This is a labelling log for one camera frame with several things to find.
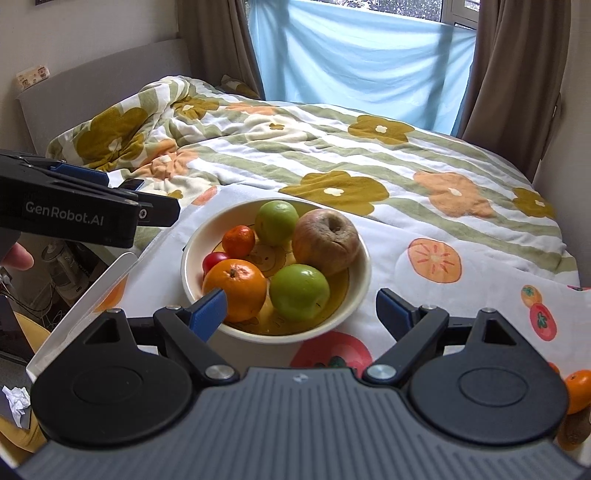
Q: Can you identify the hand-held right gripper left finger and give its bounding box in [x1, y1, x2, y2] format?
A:
[83, 287, 238, 384]

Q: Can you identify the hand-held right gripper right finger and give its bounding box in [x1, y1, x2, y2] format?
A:
[362, 288, 520, 385]

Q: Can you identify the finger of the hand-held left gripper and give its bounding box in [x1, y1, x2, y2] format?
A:
[0, 150, 110, 186]
[111, 187, 182, 228]

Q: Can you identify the orange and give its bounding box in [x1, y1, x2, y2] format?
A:
[563, 369, 591, 415]
[202, 258, 269, 323]

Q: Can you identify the cream bowl with duck print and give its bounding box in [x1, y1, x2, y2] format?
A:
[181, 198, 372, 344]

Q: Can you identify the red cherry tomato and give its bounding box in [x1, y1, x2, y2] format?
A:
[203, 251, 232, 278]

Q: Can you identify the small tangerine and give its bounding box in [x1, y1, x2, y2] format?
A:
[222, 224, 256, 259]

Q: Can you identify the green apple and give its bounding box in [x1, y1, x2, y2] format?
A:
[270, 264, 331, 321]
[255, 200, 300, 245]

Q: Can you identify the wrinkled brown apple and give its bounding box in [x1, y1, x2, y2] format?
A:
[292, 209, 362, 277]

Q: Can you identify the person's left hand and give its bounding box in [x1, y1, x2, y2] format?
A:
[0, 241, 35, 272]

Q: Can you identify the fruit print white tablecloth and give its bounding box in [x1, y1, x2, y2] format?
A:
[90, 182, 591, 416]

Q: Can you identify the grey headboard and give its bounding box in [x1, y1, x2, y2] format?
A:
[17, 38, 195, 153]

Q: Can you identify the floral pillow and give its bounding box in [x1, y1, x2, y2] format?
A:
[221, 75, 262, 100]

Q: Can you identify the floral striped blanket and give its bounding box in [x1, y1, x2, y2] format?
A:
[46, 76, 580, 287]

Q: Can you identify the brown curtain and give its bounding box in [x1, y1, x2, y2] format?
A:
[178, 0, 266, 100]
[455, 0, 566, 162]

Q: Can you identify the crumpled white paper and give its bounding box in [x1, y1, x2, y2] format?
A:
[2, 385, 31, 428]

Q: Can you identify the brown kiwi with sticker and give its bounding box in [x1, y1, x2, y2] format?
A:
[556, 408, 591, 450]

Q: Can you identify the light blue cloth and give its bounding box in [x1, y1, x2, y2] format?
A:
[247, 0, 476, 137]

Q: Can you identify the window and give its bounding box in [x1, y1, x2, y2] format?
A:
[314, 0, 483, 28]

